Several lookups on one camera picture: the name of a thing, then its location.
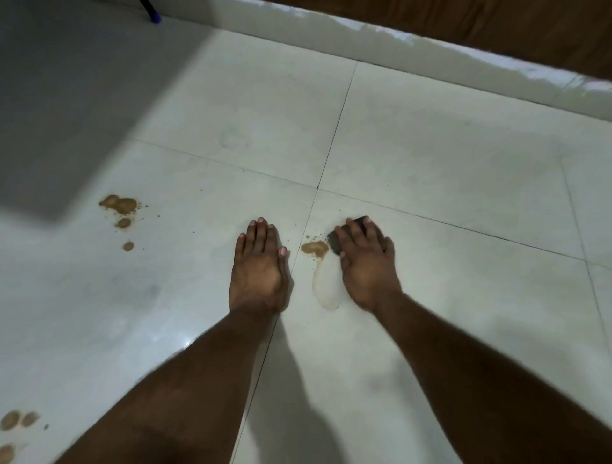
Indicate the person's right forearm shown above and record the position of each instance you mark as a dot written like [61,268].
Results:
[478,392]

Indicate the dark brown scrubbing sponge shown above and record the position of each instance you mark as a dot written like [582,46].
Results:
[333,243]

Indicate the dark brown wooden panel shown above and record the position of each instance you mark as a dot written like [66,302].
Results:
[526,24]

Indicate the person's left hand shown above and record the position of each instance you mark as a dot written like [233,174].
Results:
[258,277]

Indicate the person's right hand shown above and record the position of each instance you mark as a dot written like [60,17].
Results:
[370,272]

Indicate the blue object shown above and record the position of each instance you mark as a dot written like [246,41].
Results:
[154,16]

